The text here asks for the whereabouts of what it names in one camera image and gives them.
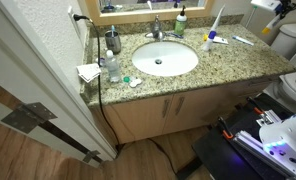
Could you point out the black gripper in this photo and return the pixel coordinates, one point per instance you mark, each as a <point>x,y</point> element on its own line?
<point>290,6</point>

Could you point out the white and yellow bottle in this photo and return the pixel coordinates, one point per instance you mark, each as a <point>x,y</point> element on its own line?
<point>270,25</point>

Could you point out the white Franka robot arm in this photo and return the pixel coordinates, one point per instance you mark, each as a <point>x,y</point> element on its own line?
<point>288,143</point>

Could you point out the white bottle with blue cap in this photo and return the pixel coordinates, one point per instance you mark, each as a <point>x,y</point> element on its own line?
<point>208,43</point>

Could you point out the green soap pump bottle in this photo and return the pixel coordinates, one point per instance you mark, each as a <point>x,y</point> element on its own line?
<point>180,22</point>

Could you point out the clear plastic water bottle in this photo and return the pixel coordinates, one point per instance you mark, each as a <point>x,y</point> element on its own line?
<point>113,68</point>

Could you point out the white toilet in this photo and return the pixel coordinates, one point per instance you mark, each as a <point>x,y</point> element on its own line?
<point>293,66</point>

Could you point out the flat white printed box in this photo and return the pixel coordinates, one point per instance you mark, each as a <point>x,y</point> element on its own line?
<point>220,40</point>

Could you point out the small yellow object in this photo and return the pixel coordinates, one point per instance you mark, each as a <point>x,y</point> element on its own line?
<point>205,37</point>

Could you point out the black orange clamp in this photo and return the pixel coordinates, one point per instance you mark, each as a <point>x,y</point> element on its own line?
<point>225,130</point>
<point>256,108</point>

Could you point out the blue razor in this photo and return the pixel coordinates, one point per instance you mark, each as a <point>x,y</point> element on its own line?
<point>174,34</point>

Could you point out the white oval sink basin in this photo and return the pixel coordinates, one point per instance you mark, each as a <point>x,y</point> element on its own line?
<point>164,58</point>

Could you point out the chrome faucet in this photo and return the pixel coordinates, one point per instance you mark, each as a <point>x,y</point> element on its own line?
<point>156,28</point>

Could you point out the wood framed mirror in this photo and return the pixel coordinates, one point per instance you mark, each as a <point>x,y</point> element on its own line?
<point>144,18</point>

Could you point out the black robot cart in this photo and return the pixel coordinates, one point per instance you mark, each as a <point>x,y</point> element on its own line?
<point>218,153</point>

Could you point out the green white contact lens case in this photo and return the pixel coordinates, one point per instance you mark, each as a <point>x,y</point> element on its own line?
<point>133,81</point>

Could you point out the blue toothbrush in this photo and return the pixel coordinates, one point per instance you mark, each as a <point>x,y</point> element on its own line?
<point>112,30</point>

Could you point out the wooden vanity cabinet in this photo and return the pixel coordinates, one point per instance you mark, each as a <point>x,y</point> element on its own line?
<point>144,116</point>

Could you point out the metal cup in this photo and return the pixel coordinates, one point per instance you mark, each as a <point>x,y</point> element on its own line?
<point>113,42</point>

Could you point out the white folded paper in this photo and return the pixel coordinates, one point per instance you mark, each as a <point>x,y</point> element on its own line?
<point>88,71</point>

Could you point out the small metal door hinge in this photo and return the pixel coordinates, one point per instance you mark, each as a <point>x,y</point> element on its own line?
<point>92,156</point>

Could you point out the white door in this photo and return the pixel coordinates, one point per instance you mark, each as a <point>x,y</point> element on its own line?
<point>38,60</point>

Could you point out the large metal door hinge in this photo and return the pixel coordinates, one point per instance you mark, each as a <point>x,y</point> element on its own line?
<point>28,116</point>

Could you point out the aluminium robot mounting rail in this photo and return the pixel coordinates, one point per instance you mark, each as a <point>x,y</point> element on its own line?
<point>254,146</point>

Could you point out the white wall outlet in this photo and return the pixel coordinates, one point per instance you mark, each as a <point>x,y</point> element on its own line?
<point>73,18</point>

